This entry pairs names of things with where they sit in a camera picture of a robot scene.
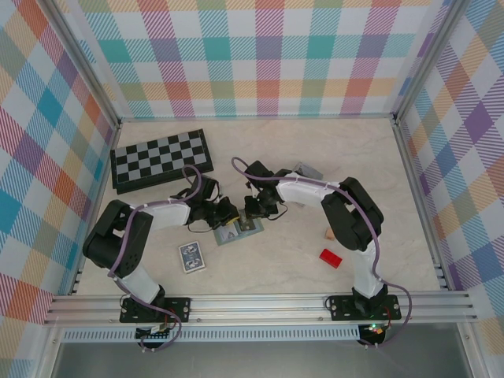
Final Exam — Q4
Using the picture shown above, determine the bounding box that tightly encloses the blue playing card deck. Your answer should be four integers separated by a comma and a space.
177, 240, 207, 274

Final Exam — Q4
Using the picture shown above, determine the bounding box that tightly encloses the black grey chessboard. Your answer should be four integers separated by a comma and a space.
109, 128, 215, 196

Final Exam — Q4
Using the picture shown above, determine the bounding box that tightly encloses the red plastic block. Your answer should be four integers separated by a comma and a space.
318, 248, 343, 270

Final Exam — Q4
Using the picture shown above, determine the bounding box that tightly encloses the small circuit board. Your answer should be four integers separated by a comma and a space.
135, 324, 175, 342
359, 322, 386, 339

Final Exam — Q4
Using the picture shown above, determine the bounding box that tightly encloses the thin black camera cable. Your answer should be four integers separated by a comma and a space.
186, 221, 212, 236
266, 202, 287, 222

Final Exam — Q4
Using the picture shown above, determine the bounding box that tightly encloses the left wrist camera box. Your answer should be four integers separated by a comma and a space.
195, 176, 221, 202

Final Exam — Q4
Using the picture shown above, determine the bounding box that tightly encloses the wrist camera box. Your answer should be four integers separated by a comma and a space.
195, 176, 221, 202
246, 160, 276, 183

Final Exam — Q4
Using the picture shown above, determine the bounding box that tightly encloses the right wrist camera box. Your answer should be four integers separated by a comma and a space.
246, 160, 276, 183

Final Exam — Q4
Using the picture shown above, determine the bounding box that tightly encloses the aluminium frame floor rail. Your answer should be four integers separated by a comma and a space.
392, 119, 450, 291
117, 113, 398, 122

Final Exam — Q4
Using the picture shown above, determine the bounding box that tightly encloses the aluminium mounting rail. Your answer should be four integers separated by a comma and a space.
43, 290, 480, 327

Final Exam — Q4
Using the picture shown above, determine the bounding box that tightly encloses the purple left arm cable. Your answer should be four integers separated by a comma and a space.
106, 165, 204, 354

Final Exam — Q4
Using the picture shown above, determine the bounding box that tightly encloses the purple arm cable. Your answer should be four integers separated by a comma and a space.
106, 165, 204, 354
231, 157, 414, 351

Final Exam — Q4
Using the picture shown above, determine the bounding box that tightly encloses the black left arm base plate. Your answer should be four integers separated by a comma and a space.
119, 296, 192, 324

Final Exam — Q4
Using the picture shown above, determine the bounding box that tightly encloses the slotted grey cable duct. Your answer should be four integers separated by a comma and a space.
61, 328, 362, 343

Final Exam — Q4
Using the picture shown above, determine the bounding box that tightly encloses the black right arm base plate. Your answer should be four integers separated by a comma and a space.
326, 294, 403, 322

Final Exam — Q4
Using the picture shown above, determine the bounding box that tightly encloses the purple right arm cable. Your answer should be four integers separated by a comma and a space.
231, 157, 414, 351

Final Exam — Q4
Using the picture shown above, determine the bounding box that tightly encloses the aluminium frame post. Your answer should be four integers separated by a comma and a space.
392, 0, 472, 123
49, 0, 121, 126

